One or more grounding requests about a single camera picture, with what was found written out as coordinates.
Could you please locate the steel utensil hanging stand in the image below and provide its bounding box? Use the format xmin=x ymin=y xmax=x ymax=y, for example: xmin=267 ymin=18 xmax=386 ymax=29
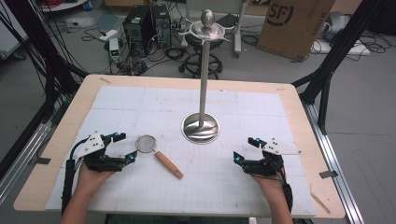
xmin=178 ymin=8 xmax=235 ymax=146

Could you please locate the grey tape piece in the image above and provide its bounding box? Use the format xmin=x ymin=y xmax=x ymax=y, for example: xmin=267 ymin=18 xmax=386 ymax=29
xmin=318 ymin=170 xmax=339 ymax=180

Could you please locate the black frame stand with cables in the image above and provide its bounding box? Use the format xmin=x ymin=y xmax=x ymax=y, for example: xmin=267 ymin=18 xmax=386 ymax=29
xmin=0 ymin=0 xmax=89 ymax=125

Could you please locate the large black computer tower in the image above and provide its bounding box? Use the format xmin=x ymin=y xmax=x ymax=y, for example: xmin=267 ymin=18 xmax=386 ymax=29
xmin=122 ymin=5 xmax=156 ymax=59

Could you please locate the black floor cable bundle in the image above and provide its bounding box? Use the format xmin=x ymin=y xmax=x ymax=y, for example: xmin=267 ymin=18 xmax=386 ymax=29
xmin=354 ymin=29 xmax=394 ymax=55

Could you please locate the slim black computer tower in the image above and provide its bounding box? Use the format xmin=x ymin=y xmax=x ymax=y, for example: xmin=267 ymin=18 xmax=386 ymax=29
xmin=151 ymin=3 xmax=173 ymax=49

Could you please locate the brown cardboard box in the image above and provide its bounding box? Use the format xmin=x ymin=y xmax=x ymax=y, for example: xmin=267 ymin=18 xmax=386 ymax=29
xmin=256 ymin=0 xmax=337 ymax=62

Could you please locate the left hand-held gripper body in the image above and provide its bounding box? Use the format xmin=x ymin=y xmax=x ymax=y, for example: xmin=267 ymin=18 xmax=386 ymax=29
xmin=73 ymin=131 xmax=126 ymax=174

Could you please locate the person's right hand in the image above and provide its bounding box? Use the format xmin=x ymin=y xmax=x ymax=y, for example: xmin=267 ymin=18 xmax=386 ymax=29
xmin=250 ymin=170 xmax=286 ymax=201

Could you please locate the white power strip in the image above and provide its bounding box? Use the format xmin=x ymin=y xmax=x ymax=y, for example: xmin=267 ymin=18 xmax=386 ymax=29
xmin=98 ymin=29 xmax=120 ymax=43

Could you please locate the white grid mat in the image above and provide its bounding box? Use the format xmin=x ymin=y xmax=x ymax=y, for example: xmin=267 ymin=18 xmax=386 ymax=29
xmin=44 ymin=85 xmax=318 ymax=218

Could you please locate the small white box with green display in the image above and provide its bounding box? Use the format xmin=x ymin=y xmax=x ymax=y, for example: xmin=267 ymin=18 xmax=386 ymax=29
xmin=107 ymin=37 xmax=121 ymax=63

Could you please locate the grey round appliance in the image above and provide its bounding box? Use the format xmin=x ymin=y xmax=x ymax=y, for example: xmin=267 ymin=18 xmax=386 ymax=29
xmin=319 ymin=10 xmax=352 ymax=42

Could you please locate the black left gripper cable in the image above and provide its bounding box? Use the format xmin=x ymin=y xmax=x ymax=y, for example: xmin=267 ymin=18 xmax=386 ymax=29
xmin=61 ymin=137 xmax=92 ymax=216

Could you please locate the mesh strainer with wooden handle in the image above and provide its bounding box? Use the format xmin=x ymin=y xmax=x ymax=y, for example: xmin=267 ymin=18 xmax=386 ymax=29
xmin=134 ymin=134 xmax=185 ymax=180

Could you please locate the aluminium rail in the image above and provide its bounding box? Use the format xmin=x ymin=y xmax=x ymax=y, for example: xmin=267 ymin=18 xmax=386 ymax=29
xmin=0 ymin=120 xmax=53 ymax=204
xmin=301 ymin=100 xmax=366 ymax=224

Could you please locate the white metal stand leg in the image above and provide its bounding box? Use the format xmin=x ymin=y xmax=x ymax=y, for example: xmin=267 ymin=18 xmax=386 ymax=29
xmin=233 ymin=0 xmax=249 ymax=59

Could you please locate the wooden table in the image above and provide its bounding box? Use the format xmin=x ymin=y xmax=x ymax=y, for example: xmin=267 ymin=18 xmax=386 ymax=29
xmin=13 ymin=74 xmax=347 ymax=220

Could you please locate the person's left hand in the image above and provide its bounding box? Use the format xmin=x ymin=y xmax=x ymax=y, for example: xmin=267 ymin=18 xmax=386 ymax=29
xmin=75 ymin=161 xmax=116 ymax=196

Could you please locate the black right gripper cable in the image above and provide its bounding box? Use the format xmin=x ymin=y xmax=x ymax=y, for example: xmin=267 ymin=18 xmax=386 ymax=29
xmin=277 ymin=167 xmax=294 ymax=215

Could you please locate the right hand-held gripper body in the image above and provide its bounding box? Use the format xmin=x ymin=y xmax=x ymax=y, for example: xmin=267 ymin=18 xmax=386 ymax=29
xmin=241 ymin=137 xmax=303 ymax=177

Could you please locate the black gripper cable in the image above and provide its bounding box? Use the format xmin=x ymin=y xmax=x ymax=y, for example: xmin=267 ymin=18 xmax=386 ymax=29
xmin=277 ymin=167 xmax=294 ymax=215
xmin=61 ymin=137 xmax=92 ymax=216

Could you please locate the black office chair base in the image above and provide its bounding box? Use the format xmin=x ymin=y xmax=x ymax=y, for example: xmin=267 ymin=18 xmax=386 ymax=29
xmin=178 ymin=36 xmax=224 ymax=80

